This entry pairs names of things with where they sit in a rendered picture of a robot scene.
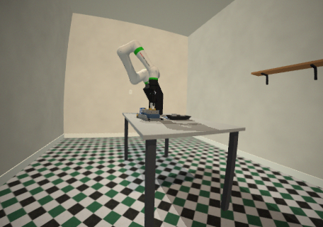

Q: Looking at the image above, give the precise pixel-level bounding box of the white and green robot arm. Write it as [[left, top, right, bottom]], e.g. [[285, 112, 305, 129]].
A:
[[117, 40, 160, 88]]

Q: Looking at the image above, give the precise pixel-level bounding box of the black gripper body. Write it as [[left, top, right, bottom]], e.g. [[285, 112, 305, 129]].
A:
[[149, 86, 157, 95]]

